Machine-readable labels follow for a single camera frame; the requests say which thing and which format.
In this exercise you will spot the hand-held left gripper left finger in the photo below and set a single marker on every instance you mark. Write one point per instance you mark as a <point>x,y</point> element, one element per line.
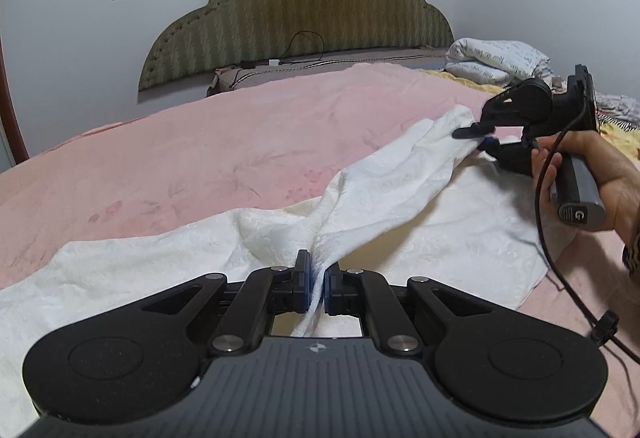
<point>303,285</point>

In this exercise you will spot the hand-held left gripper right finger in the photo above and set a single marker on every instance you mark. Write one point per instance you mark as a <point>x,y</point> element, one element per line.
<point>330,288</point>

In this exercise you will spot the olive padded headboard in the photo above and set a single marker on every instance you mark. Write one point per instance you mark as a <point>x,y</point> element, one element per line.
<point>300,3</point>

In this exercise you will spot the person's right forearm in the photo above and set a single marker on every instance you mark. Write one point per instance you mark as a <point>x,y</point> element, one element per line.
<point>633,258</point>

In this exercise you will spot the brown wooden door frame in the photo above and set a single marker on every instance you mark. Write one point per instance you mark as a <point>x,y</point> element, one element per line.
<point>14,118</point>

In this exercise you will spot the striped cloth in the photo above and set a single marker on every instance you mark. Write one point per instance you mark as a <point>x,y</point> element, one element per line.
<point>617,106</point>

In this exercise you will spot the person's right hand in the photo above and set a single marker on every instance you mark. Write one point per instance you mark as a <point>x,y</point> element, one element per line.
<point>615,183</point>

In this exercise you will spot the pink floral blanket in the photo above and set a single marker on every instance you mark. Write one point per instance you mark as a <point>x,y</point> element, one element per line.
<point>210,143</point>

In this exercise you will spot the brown mattress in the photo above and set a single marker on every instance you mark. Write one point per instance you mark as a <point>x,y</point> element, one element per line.
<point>310,68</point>

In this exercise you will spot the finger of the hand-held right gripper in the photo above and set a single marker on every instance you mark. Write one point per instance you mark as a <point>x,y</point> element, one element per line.
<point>470,133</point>
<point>510,156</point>

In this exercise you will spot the folded white printed quilt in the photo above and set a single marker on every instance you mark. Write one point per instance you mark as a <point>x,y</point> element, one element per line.
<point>495,58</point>

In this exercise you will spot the white pants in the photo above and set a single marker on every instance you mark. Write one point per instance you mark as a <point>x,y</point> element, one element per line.
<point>380,188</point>

